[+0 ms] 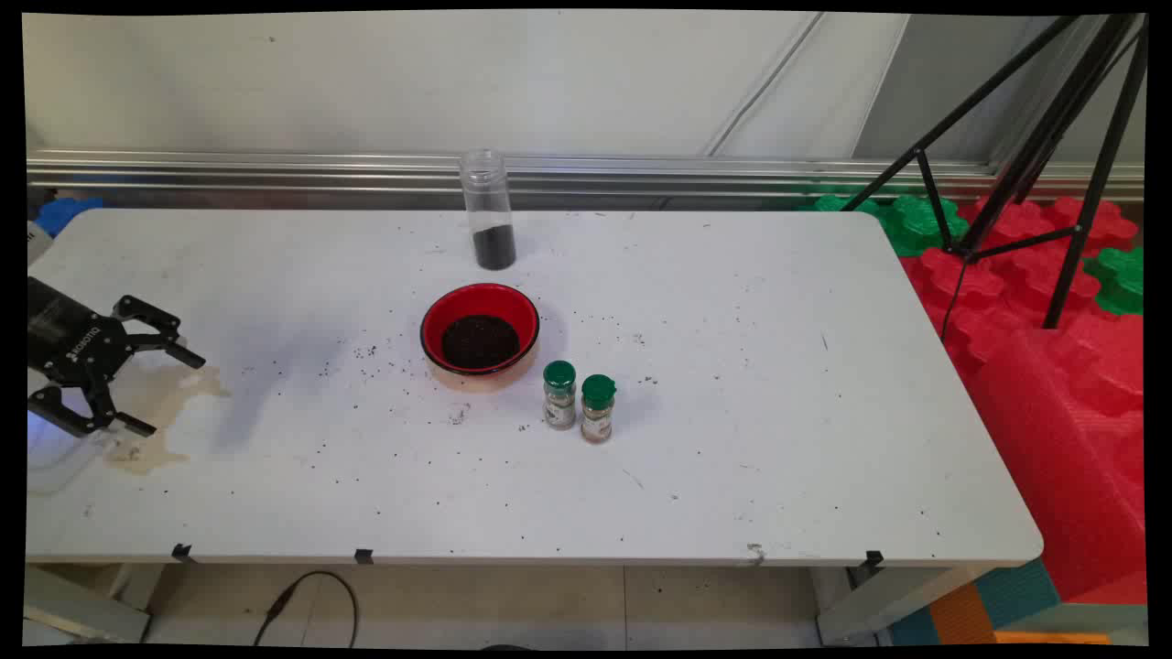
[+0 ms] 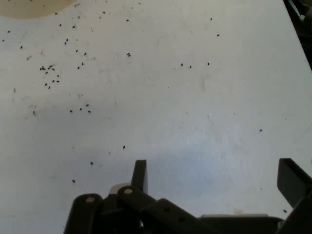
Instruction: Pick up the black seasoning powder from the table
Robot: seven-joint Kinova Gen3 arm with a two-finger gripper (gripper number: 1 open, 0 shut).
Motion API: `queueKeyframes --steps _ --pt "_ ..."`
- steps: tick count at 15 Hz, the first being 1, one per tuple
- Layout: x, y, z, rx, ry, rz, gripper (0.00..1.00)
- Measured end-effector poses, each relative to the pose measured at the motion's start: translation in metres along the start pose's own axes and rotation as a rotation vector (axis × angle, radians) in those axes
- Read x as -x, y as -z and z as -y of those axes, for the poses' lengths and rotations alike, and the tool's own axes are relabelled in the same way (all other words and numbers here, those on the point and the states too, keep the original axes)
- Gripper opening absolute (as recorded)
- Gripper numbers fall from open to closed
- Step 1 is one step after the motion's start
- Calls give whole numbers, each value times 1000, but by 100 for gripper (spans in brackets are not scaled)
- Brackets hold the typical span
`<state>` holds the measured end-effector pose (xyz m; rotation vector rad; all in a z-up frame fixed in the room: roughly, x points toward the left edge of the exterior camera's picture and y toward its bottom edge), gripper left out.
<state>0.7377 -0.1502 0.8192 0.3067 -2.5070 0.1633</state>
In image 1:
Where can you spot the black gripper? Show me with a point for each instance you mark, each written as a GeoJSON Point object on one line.
{"type": "Point", "coordinates": [73, 339]}

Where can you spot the orange foam mat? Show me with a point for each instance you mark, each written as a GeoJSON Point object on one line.
{"type": "Point", "coordinates": [961, 618]}

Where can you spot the spice jar with green lid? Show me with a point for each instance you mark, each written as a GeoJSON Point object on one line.
{"type": "Point", "coordinates": [597, 407]}
{"type": "Point", "coordinates": [559, 394]}

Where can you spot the black seeds heap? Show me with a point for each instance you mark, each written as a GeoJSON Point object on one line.
{"type": "Point", "coordinates": [481, 341]}
{"type": "Point", "coordinates": [494, 247]}

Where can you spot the black tripod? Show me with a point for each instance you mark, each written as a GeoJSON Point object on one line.
{"type": "Point", "coordinates": [1044, 146]}

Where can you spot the blue foam puzzle piece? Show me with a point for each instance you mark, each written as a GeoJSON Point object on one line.
{"type": "Point", "coordinates": [64, 215]}

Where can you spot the green foam puzzle piece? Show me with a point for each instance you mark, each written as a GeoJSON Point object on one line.
{"type": "Point", "coordinates": [1122, 284]}
{"type": "Point", "coordinates": [902, 224]}

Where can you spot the red bowl with black rim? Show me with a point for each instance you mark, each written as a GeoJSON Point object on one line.
{"type": "Point", "coordinates": [476, 300]}

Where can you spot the clear plastic jar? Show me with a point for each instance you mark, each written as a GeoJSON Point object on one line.
{"type": "Point", "coordinates": [487, 201]}

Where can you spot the aluminium wall rail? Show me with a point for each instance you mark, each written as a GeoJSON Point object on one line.
{"type": "Point", "coordinates": [275, 172]}

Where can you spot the large red foam block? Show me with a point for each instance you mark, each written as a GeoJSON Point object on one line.
{"type": "Point", "coordinates": [1071, 439]}

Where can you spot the orange foam strip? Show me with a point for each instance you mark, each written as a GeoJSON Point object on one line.
{"type": "Point", "coordinates": [1053, 638]}

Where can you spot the red foam puzzle mat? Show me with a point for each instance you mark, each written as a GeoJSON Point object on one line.
{"type": "Point", "coordinates": [998, 284]}

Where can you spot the teal foam mat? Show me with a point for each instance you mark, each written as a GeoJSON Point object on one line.
{"type": "Point", "coordinates": [1016, 590]}

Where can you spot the grey metal table leg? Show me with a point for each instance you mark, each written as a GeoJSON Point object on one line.
{"type": "Point", "coordinates": [82, 609]}
{"type": "Point", "coordinates": [879, 604]}

